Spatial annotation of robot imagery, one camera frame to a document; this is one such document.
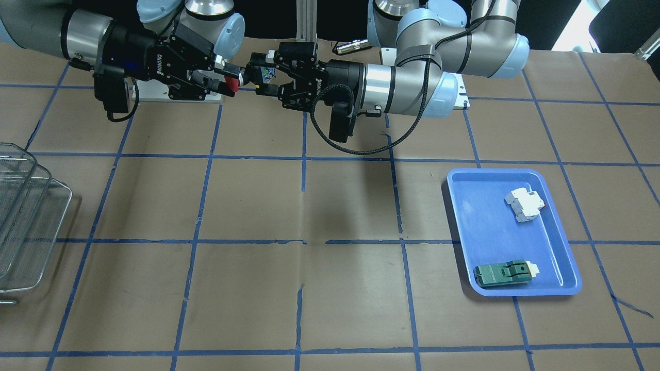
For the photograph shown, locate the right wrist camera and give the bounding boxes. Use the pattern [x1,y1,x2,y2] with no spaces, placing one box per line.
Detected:
[93,63,140,123]

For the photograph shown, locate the blue plastic tray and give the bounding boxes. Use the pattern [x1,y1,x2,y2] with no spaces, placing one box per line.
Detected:
[447,167,582,297]

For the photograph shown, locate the aluminium frame post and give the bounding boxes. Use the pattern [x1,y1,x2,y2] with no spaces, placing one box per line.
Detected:
[295,0,318,44]

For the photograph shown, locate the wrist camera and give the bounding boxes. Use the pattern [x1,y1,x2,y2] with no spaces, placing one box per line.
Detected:
[328,101,357,143]
[93,63,140,123]

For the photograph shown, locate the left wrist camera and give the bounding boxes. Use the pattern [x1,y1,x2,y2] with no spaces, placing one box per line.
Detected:
[328,101,357,143]

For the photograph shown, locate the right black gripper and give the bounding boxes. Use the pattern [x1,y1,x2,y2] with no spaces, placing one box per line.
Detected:
[93,23,243,95]

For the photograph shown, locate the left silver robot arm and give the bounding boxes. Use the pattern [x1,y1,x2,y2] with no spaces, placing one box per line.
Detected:
[243,1,530,119]

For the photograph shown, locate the wire mesh shelf basket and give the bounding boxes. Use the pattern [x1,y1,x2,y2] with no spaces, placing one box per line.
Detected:
[1,142,73,294]

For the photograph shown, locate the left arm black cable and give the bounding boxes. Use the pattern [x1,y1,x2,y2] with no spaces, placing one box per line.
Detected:
[309,0,498,156]

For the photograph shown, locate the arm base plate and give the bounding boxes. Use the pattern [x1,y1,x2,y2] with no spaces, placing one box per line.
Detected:
[452,73,471,110]
[135,78,223,104]

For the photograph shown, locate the red push button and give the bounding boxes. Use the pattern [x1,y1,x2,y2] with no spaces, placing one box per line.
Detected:
[225,66,276,92]

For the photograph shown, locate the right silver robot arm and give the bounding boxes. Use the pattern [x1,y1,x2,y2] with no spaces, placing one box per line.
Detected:
[2,1,245,113]

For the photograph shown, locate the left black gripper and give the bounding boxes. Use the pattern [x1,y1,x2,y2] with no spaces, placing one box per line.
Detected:
[246,41,365,112]

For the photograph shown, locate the white circuit breaker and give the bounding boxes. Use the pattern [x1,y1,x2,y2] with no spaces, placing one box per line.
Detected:
[504,188,547,223]

